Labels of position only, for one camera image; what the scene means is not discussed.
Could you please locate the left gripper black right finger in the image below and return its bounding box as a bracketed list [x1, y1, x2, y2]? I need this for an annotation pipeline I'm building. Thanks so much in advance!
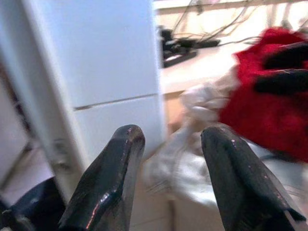
[200, 126, 307, 231]

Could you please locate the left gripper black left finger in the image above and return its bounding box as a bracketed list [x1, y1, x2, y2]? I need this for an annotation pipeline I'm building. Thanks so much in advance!
[58, 124, 146, 231]

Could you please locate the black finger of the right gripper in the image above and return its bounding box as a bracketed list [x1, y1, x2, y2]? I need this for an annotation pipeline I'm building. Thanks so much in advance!
[263, 45, 308, 70]
[254, 69, 308, 95]

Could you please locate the red fluffy garment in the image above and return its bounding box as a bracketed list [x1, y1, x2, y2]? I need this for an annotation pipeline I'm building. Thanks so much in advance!
[218, 28, 308, 165]

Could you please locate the white crumpled cloth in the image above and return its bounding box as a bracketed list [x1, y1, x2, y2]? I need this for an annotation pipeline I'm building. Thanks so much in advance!
[141, 83, 233, 194]

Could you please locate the dark blue object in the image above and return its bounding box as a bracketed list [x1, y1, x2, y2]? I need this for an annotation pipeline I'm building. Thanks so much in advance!
[0, 177, 68, 231]

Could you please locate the black power strip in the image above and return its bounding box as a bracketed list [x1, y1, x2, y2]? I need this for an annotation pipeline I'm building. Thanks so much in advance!
[163, 37, 221, 68]

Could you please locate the black power adapter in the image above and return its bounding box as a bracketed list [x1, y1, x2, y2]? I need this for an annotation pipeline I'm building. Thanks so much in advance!
[159, 28, 174, 51]

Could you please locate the white tall appliance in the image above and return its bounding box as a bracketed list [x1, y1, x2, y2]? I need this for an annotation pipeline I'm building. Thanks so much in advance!
[0, 0, 169, 202]

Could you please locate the thin dark cable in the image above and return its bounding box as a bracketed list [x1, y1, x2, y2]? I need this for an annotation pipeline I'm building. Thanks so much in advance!
[172, 0, 268, 40]

